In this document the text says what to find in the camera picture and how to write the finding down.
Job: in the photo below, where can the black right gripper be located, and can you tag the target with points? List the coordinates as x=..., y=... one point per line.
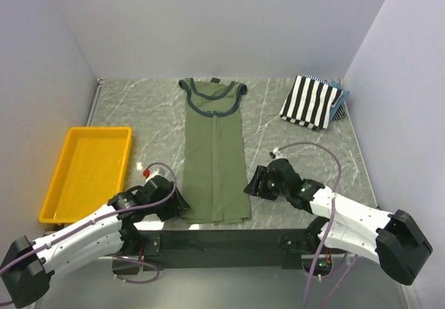
x=261, y=176

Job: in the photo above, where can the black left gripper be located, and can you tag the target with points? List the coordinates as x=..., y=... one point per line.
x=176, y=203

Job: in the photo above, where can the olive green tank top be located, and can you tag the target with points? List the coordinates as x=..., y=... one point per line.
x=214, y=175

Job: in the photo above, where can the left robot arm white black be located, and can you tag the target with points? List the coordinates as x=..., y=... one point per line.
x=29, y=266

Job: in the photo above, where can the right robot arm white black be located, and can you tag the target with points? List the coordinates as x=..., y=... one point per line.
x=392, y=240

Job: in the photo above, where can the black base crossbar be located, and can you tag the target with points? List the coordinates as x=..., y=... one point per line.
x=182, y=249

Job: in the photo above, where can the yellow plastic tray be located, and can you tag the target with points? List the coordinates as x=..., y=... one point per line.
x=91, y=169

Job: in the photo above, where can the black white striped folded top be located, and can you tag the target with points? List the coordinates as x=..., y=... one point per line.
x=308, y=104

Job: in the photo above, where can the blue striped folded garment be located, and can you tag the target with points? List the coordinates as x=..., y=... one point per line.
x=334, y=114

